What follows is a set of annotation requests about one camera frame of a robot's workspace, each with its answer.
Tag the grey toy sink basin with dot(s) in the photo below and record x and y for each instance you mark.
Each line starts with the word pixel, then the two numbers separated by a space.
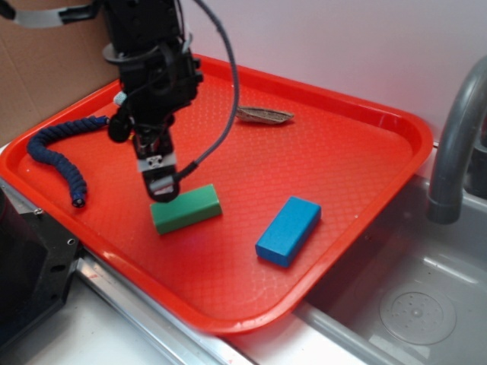
pixel 408 291

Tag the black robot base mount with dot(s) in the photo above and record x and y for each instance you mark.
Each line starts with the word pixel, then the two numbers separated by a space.
pixel 38 259

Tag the grey toy faucet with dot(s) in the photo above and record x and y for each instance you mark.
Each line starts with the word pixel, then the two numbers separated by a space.
pixel 460 162

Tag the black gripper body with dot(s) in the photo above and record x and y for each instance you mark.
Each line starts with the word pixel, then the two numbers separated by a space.
pixel 156 84

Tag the red plastic tray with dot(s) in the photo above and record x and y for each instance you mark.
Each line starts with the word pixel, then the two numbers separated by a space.
pixel 349 156

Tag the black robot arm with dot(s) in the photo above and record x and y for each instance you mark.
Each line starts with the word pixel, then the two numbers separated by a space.
pixel 133 27

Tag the blue wooden block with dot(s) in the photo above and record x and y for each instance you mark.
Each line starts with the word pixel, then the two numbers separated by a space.
pixel 288 231

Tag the brown cardboard panel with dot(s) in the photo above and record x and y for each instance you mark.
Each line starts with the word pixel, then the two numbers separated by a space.
pixel 43 71

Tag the green wooden block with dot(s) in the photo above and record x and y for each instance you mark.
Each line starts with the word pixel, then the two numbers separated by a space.
pixel 189 208

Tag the grey black gripper finger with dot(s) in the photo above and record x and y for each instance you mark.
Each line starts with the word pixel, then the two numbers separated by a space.
pixel 158 173

